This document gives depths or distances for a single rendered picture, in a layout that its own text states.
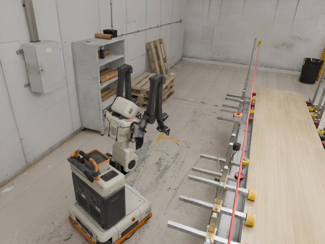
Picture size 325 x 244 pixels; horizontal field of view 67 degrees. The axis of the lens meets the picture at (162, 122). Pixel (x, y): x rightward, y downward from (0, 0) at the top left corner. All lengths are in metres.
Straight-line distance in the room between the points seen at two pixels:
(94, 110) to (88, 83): 0.46
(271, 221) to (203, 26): 8.47
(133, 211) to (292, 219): 1.45
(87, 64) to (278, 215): 3.27
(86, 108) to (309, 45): 7.61
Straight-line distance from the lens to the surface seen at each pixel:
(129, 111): 2.21
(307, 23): 9.66
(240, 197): 2.48
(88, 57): 4.06
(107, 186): 2.18
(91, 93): 4.23
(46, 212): 3.25
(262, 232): 1.87
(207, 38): 9.79
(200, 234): 1.66
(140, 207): 2.71
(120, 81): 2.45
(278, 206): 2.10
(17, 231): 3.17
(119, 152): 2.47
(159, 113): 2.30
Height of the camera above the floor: 2.24
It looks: 27 degrees down
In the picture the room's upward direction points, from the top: 3 degrees clockwise
